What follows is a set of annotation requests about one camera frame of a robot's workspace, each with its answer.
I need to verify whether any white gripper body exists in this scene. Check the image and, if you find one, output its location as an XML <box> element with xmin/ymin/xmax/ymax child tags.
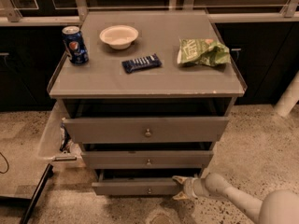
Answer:
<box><xmin>183</xmin><ymin>177</ymin><xmax>205</xmax><ymax>199</ymax></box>

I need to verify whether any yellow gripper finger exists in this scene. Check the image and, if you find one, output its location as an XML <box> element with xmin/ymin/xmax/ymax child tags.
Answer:
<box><xmin>173</xmin><ymin>191</ymin><xmax>189</xmax><ymax>201</ymax></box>
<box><xmin>172</xmin><ymin>175</ymin><xmax>187</xmax><ymax>185</ymax></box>

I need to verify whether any grey bottom drawer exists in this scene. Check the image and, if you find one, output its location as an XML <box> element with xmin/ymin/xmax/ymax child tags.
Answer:
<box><xmin>91</xmin><ymin>169</ymin><xmax>202</xmax><ymax>197</ymax></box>

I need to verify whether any grey drawer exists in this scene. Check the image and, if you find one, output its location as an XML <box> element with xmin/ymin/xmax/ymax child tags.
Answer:
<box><xmin>64</xmin><ymin>117</ymin><xmax>228</xmax><ymax>144</ymax></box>
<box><xmin>81</xmin><ymin>150</ymin><xmax>213</xmax><ymax>169</ymax></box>
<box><xmin>91</xmin><ymin>169</ymin><xmax>202</xmax><ymax>197</ymax></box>

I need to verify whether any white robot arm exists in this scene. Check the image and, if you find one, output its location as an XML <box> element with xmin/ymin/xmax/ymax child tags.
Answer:
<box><xmin>173</xmin><ymin>173</ymin><xmax>299</xmax><ymax>224</ymax></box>

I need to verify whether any grey middle drawer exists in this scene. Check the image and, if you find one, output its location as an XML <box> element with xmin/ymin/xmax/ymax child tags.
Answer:
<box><xmin>81</xmin><ymin>150</ymin><xmax>213</xmax><ymax>169</ymax></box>

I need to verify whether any grey top drawer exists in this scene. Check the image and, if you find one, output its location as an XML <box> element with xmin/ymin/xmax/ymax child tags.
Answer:
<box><xmin>64</xmin><ymin>117</ymin><xmax>228</xmax><ymax>144</ymax></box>

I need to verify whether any grey drawer cabinet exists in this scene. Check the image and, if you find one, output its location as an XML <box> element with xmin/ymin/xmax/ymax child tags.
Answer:
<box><xmin>46</xmin><ymin>10</ymin><xmax>249</xmax><ymax>185</ymax></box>

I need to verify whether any dark blue candy bar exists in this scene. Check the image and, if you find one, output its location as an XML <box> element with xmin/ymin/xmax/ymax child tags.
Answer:
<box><xmin>121</xmin><ymin>54</ymin><xmax>162</xmax><ymax>74</ymax></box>

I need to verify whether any green chip bag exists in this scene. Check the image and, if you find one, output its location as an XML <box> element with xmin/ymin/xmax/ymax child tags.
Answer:
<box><xmin>177</xmin><ymin>38</ymin><xmax>231</xmax><ymax>67</ymax></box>

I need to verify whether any clear plastic bin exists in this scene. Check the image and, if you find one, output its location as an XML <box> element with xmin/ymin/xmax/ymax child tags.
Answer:
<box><xmin>37</xmin><ymin>104</ymin><xmax>85</xmax><ymax>168</ymax></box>

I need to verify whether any black metal bar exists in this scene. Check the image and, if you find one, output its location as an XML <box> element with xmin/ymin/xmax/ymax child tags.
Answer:
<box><xmin>19</xmin><ymin>164</ymin><xmax>53</xmax><ymax>224</ymax></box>

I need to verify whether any white paper bowl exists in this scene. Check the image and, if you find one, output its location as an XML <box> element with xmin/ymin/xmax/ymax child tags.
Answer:
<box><xmin>99</xmin><ymin>25</ymin><xmax>139</xmax><ymax>50</ymax></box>

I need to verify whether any blue pepsi can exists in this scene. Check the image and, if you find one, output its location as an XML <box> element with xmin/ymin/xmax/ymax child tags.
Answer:
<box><xmin>62</xmin><ymin>26</ymin><xmax>89</xmax><ymax>65</ymax></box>

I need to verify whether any white cylindrical post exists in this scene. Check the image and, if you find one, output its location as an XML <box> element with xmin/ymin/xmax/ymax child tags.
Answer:
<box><xmin>274</xmin><ymin>71</ymin><xmax>299</xmax><ymax>117</ymax></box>

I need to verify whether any black floor cable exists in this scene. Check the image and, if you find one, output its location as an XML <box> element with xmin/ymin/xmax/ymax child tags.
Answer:
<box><xmin>0</xmin><ymin>151</ymin><xmax>10</xmax><ymax>175</ymax></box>

